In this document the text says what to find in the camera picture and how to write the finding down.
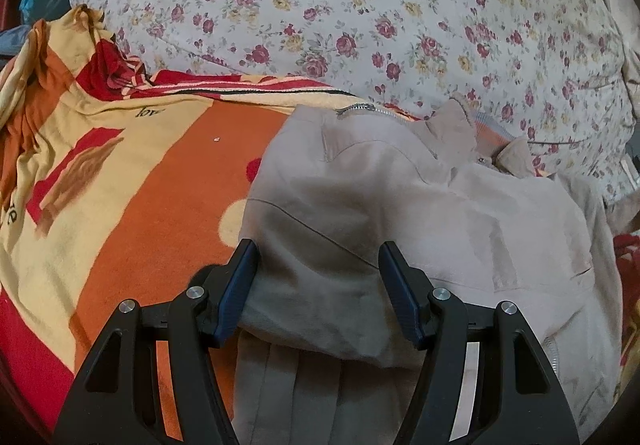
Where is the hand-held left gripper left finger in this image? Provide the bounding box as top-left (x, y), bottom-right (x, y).
top-left (52, 238), bottom-right (261, 445)

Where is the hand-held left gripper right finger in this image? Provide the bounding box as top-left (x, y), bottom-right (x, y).
top-left (378, 241), bottom-right (581, 445)

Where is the beige zip jacket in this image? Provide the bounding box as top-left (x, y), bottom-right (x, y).
top-left (232, 92), bottom-right (623, 445)

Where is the orange red yellow blanket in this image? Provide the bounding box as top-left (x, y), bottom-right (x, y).
top-left (0, 8), bottom-right (640, 445)

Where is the white floral quilt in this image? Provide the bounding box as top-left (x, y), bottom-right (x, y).
top-left (69, 0), bottom-right (640, 206)

